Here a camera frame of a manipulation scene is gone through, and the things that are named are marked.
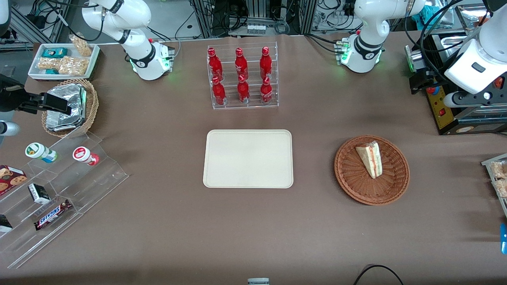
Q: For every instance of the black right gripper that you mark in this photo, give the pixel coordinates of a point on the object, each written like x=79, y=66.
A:
x=10, y=99

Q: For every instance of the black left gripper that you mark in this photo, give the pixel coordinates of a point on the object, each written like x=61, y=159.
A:
x=429, y=76

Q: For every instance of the triangle sandwich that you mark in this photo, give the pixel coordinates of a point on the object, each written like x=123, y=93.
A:
x=370, y=160

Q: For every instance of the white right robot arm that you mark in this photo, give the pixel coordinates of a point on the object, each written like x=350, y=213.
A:
x=138, y=55

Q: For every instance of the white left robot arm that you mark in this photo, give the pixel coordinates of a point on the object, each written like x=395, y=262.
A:
x=366, y=47

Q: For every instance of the light tan wicker basket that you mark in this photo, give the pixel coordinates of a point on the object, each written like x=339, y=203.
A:
x=92, y=107

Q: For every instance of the white rectangular snack tray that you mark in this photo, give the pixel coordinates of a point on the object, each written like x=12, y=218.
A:
x=36, y=50

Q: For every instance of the brown round wicker basket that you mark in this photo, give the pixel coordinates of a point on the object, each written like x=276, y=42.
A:
x=356, y=182

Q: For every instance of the cream plastic tray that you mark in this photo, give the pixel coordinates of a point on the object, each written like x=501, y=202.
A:
x=247, y=158

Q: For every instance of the red emergency stop button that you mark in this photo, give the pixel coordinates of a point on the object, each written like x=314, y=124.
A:
x=433, y=90

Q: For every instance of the silver device with green light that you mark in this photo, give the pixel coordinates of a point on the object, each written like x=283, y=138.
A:
x=412, y=59

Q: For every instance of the stacked aluminium foil containers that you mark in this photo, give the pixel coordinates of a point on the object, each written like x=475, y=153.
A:
x=63, y=118

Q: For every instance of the teal snack box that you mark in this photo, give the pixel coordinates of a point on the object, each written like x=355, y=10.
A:
x=54, y=52
x=52, y=71

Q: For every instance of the clear bag of puffed snacks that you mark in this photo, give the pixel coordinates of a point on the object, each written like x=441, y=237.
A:
x=74, y=66
x=48, y=64
x=501, y=189
x=82, y=46
x=500, y=170

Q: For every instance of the green lidded yoghurt cup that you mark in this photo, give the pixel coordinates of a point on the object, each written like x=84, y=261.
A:
x=37, y=151

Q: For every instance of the steel pan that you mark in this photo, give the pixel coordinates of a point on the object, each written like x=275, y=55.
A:
x=455, y=42

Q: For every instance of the red lidded yoghurt cup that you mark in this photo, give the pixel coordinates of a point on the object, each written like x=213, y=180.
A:
x=84, y=154

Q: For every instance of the teal cloth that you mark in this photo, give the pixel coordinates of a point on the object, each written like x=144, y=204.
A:
x=425, y=15

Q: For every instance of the black and yellow control box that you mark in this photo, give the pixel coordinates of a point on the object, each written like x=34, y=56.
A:
x=467, y=122

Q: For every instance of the red cookie box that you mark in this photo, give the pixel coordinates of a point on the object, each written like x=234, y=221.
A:
x=11, y=180

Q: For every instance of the black and white small box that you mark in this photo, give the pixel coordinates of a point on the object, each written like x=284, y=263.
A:
x=4, y=223
x=39, y=194

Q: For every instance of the clear acrylic stepped stand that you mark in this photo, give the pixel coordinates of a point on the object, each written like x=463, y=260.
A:
x=99, y=186

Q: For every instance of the brown Snickers bar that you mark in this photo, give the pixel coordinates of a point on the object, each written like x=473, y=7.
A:
x=52, y=215

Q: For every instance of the red cola bottle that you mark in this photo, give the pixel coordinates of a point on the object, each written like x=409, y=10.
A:
x=215, y=65
x=266, y=94
x=218, y=94
x=265, y=65
x=243, y=93
x=241, y=65

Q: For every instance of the white power strip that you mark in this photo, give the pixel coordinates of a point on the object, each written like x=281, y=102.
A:
x=256, y=29

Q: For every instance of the brown table cover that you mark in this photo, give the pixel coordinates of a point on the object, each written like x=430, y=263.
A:
x=158, y=237

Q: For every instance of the blue plastic object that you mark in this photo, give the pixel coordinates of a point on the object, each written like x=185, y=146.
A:
x=504, y=239

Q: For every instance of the clear acrylic bottle rack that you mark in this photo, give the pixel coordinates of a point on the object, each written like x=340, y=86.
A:
x=231, y=105

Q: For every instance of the small grey object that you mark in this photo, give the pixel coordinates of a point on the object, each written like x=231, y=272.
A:
x=258, y=282

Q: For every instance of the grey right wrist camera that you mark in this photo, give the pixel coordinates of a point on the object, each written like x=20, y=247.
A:
x=8, y=128

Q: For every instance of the aluminium frame structure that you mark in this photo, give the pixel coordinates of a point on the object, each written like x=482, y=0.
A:
x=222, y=16

